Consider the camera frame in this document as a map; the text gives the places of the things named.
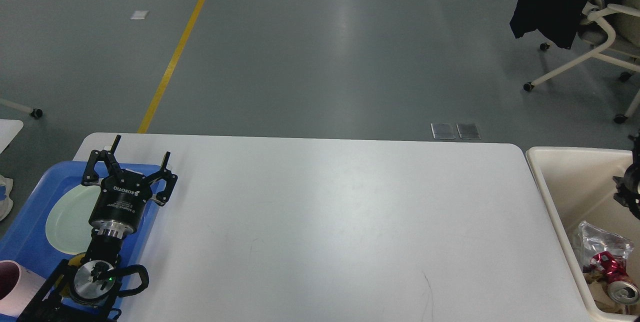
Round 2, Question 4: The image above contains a white paper scrap on floor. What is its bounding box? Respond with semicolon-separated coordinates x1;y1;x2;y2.
130;10;150;21

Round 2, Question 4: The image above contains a blue plastic tray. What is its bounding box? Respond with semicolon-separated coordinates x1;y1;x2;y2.
0;161;160;279

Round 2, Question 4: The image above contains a brown paper ball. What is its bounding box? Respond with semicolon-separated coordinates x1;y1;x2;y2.
582;271;627;315

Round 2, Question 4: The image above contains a grey white office chair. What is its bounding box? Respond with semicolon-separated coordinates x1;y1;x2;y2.
523;0;639;92

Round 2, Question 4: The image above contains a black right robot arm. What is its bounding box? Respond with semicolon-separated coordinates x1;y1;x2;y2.
612;133;640;220

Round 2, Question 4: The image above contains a grey floor plate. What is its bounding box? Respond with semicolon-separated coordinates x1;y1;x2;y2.
430;123;457;141
455;123;482;140

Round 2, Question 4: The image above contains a teal mug yellow inside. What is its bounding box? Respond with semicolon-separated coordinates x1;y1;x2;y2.
67;253;85;268

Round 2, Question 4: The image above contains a beige plastic bin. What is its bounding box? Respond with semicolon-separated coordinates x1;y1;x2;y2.
526;147;640;322

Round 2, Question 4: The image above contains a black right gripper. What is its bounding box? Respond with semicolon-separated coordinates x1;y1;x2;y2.
613;164;640;220

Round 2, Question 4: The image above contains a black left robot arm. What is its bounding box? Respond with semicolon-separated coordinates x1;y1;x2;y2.
17;135;178;322

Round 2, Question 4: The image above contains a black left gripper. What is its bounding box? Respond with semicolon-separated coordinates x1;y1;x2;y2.
80;135;179;236

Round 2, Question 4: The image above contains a light green plate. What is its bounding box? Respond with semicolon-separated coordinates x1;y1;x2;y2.
45;185;101;255

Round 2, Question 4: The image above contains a pink ribbed cup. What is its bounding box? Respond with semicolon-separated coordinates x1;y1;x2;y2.
0;260;46;318

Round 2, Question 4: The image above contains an aluminium foil sheet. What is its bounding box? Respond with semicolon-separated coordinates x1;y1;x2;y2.
569;221;634;272

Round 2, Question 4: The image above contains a white chair at left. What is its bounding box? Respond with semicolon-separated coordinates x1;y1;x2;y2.
0;98;44;153

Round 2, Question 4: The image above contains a crushed red soda can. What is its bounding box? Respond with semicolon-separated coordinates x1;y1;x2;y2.
582;251;639;306

